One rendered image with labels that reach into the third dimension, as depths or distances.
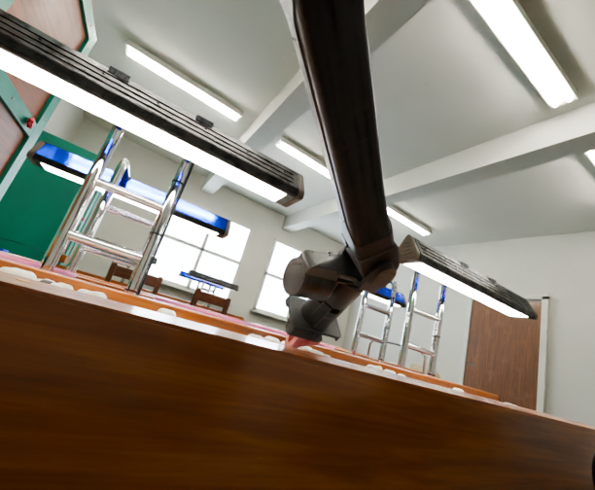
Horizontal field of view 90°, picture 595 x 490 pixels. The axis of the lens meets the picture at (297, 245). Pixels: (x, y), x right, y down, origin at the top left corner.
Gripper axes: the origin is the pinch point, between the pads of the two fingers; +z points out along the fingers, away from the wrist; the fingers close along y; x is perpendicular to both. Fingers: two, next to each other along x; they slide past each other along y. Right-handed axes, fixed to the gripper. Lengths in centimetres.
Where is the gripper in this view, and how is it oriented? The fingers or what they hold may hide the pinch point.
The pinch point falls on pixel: (288, 343)
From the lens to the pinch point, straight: 60.0
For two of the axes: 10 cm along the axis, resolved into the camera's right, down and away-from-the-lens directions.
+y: -8.4, -3.4, -4.1
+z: -5.2, 7.0, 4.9
